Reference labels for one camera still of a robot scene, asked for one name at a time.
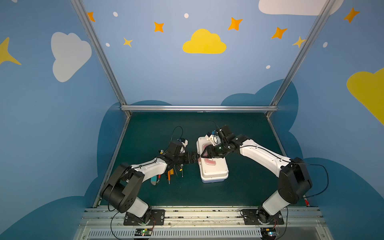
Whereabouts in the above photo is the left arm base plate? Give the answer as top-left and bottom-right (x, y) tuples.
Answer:
(124, 209), (165, 226)

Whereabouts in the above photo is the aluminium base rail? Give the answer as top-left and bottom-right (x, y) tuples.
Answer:
(74, 206), (333, 240)

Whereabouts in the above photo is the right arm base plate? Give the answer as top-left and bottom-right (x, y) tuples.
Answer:
(240, 209), (285, 225)

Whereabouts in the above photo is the white purple tool box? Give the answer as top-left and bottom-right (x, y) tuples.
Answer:
(197, 137), (229, 184)

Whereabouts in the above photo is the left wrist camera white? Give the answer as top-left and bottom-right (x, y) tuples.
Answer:
(179, 138), (188, 148)

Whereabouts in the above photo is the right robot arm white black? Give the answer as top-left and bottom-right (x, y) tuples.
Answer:
(197, 125), (313, 224)

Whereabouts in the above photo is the right aluminium frame post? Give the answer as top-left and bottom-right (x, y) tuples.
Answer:
(266, 0), (336, 119)

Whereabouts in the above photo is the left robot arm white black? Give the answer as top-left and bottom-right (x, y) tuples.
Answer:
(100, 138), (200, 223)

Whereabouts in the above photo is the left aluminium frame post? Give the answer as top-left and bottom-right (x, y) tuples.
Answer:
(71, 0), (127, 106)

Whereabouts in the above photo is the aluminium frame post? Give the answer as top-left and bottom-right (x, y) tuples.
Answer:
(266, 0), (336, 119)
(71, 0), (127, 106)

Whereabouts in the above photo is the right controller board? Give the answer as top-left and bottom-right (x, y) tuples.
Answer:
(260, 228), (279, 240)

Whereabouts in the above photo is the controller board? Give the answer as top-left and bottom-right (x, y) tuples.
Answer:
(134, 229), (153, 237)
(260, 228), (279, 240)

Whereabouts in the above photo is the left controller board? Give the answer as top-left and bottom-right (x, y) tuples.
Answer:
(134, 229), (153, 237)

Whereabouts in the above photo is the aluminium frame crossbar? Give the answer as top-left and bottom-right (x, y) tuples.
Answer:
(121, 105), (278, 112)

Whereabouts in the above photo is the teal utility knife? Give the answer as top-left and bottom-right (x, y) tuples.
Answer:
(150, 176), (160, 186)

